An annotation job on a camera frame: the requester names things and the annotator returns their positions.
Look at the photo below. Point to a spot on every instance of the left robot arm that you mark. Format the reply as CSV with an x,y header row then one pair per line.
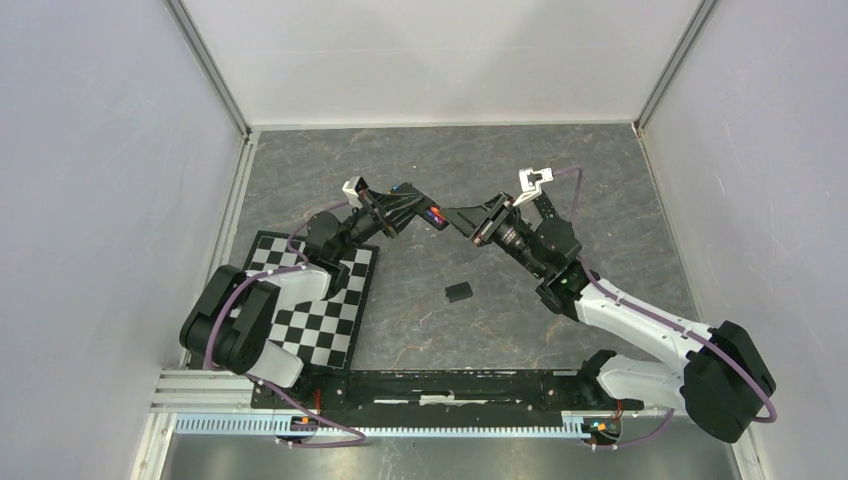
x,y
230,324

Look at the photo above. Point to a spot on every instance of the black battery cover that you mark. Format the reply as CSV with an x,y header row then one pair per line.
x,y
459,292

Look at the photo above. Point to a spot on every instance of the orange battery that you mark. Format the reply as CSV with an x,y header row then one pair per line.
x,y
435,213

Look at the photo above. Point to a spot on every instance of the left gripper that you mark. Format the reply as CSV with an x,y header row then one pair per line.
x,y
400,210

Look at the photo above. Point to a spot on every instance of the checkerboard calibration board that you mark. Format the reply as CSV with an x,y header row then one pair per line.
x,y
322,333

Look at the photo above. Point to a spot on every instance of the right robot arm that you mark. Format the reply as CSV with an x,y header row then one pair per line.
x,y
715,374

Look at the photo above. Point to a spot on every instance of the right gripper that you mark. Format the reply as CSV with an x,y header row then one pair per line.
x,y
480,223

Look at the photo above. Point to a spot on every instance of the black remote control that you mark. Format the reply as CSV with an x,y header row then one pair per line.
x,y
425,214

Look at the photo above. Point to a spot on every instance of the white cable comb strip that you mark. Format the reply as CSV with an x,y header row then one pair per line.
x,y
291,426

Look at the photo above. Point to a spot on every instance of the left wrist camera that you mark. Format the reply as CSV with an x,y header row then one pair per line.
x,y
354,190

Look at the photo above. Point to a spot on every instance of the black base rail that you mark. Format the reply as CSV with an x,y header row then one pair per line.
x,y
452,398

